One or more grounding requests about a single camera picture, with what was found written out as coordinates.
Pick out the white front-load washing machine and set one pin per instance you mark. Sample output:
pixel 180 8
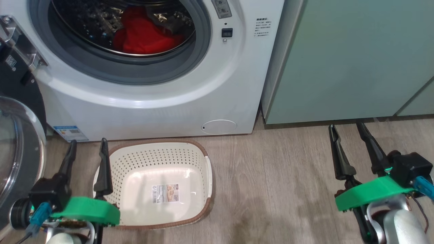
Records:
pixel 152 108

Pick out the black round glass washer door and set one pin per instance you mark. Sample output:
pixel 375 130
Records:
pixel 20 135

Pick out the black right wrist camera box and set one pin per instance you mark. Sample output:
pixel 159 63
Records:
pixel 412 166

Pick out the plain red garment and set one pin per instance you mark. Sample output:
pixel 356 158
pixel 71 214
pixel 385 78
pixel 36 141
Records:
pixel 145 37

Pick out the cream perforated laundry basket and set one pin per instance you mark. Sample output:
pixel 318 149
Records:
pixel 156 162

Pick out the black washer door latch socket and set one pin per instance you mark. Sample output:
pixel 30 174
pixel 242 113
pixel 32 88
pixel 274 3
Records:
pixel 227 32

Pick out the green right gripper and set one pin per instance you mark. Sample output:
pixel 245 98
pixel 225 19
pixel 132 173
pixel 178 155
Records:
pixel 373 193

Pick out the blue energy label sticker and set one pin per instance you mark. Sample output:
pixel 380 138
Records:
pixel 70 133

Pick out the pale green plain cabinet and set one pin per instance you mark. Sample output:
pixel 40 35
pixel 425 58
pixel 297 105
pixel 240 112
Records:
pixel 339 61

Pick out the oval washer drain filter cover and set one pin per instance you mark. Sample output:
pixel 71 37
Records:
pixel 219 127

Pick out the printed basket label sticker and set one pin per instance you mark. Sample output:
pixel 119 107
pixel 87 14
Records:
pixel 165 193

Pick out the black text warning sticker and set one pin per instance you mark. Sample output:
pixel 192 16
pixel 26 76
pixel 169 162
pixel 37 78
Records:
pixel 262 27

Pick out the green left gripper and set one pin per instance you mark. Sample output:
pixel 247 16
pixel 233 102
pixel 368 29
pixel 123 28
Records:
pixel 88 210

